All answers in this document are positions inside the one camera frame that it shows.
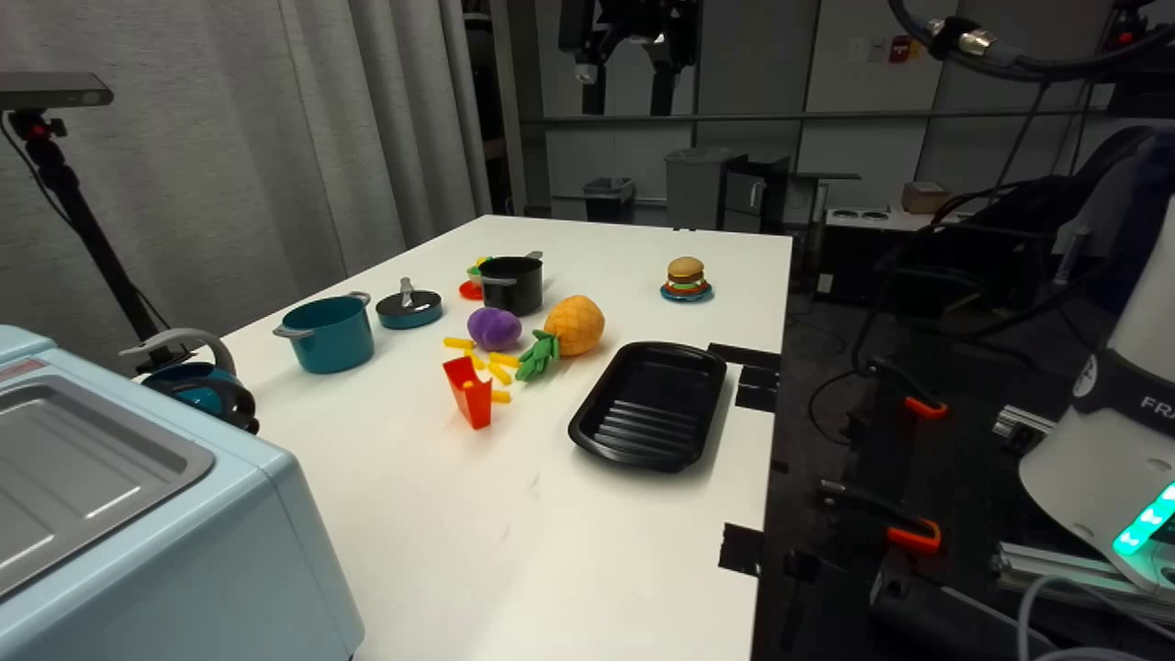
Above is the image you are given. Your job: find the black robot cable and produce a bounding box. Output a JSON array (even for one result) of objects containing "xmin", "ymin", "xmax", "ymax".
[{"xmin": 884, "ymin": 0, "xmax": 1175, "ymax": 89}]

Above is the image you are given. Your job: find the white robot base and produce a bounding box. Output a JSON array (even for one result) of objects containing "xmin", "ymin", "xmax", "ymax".
[{"xmin": 1015, "ymin": 203, "xmax": 1175, "ymax": 594}]

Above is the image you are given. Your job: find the black tripod stand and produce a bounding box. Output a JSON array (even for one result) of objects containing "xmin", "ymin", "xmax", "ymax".
[{"xmin": 0, "ymin": 75, "xmax": 161, "ymax": 342}]

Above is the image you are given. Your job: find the yellow toy fry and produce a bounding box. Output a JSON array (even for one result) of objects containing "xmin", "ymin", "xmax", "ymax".
[{"xmin": 445, "ymin": 339, "xmax": 476, "ymax": 351}]

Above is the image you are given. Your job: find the orange handled clamp upper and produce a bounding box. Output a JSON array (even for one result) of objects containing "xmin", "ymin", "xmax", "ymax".
[{"xmin": 865, "ymin": 355, "xmax": 952, "ymax": 422}]

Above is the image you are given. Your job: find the dark teal pot lid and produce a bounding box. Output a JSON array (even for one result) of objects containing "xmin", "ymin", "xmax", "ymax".
[{"xmin": 373, "ymin": 278, "xmax": 445, "ymax": 332}]

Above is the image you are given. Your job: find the orange handled clamp lower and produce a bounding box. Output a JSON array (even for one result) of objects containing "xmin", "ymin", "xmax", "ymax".
[{"xmin": 820, "ymin": 480, "xmax": 943, "ymax": 553}]

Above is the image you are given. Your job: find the toy hamburger on plate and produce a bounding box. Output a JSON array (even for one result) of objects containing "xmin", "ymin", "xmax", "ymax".
[{"xmin": 662, "ymin": 256, "xmax": 713, "ymax": 305}]

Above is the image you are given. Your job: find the yellow toy fries pile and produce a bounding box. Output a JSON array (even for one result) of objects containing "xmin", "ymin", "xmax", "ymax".
[{"xmin": 473, "ymin": 351, "xmax": 517, "ymax": 405}]

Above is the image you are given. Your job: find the teal toy pot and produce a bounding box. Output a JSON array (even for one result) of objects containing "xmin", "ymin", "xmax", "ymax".
[{"xmin": 274, "ymin": 290, "xmax": 373, "ymax": 376}]

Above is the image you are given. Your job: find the orange plush pineapple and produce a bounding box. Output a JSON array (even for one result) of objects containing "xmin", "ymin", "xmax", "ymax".
[{"xmin": 517, "ymin": 295, "xmax": 607, "ymax": 381}]

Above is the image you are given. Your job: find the light blue toy appliance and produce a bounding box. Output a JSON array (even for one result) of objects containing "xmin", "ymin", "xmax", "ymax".
[{"xmin": 0, "ymin": 327, "xmax": 362, "ymax": 661}]

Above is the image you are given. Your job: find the black grill pan tray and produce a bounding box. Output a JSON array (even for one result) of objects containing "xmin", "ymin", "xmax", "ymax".
[{"xmin": 567, "ymin": 342, "xmax": 728, "ymax": 474}]

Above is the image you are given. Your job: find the orange handled clamp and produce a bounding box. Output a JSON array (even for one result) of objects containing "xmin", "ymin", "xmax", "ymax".
[
  {"xmin": 865, "ymin": 355, "xmax": 952, "ymax": 422},
  {"xmin": 820, "ymin": 480, "xmax": 943, "ymax": 553}
]

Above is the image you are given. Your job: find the purple toy eggplant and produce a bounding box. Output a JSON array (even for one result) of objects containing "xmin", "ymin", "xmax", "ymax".
[{"xmin": 465, "ymin": 310, "xmax": 522, "ymax": 351}]

